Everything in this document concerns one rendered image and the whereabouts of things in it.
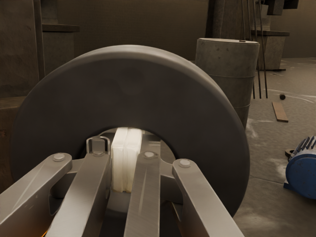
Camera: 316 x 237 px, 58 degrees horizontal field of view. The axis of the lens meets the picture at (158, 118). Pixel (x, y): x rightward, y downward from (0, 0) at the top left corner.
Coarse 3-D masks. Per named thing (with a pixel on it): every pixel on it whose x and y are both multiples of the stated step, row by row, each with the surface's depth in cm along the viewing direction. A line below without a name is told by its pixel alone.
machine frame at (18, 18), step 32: (0, 0) 41; (32, 0) 44; (0, 32) 42; (32, 32) 44; (0, 64) 43; (32, 64) 46; (0, 96) 45; (0, 128) 41; (0, 160) 42; (0, 192) 43
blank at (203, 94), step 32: (64, 64) 16; (96, 64) 15; (128, 64) 15; (160, 64) 15; (192, 64) 18; (32, 96) 16; (64, 96) 16; (96, 96) 16; (128, 96) 16; (160, 96) 16; (192, 96) 16; (224, 96) 16; (32, 128) 17; (64, 128) 17; (96, 128) 17; (160, 128) 17; (192, 128) 17; (224, 128) 17; (32, 160) 18; (192, 160) 17; (224, 160) 17; (224, 192) 18; (160, 224) 19
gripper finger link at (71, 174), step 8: (112, 136) 18; (72, 160) 15; (80, 160) 15; (72, 168) 14; (64, 176) 14; (72, 176) 14; (56, 184) 14; (64, 184) 14; (56, 192) 14; (64, 192) 14
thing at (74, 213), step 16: (96, 144) 14; (96, 160) 14; (80, 176) 13; (96, 176) 13; (80, 192) 12; (96, 192) 12; (64, 208) 11; (80, 208) 11; (96, 208) 12; (64, 224) 10; (80, 224) 10; (96, 224) 12
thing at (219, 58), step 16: (208, 48) 253; (224, 48) 246; (240, 48) 245; (256, 48) 254; (208, 64) 256; (224, 64) 250; (240, 64) 250; (256, 64) 267; (224, 80) 254; (240, 80) 255; (240, 96) 260; (240, 112) 267
